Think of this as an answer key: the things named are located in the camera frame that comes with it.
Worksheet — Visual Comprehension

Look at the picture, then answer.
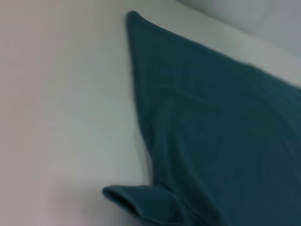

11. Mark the teal blue t-shirt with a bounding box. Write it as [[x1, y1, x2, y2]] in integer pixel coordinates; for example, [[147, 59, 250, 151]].
[[101, 10, 301, 226]]

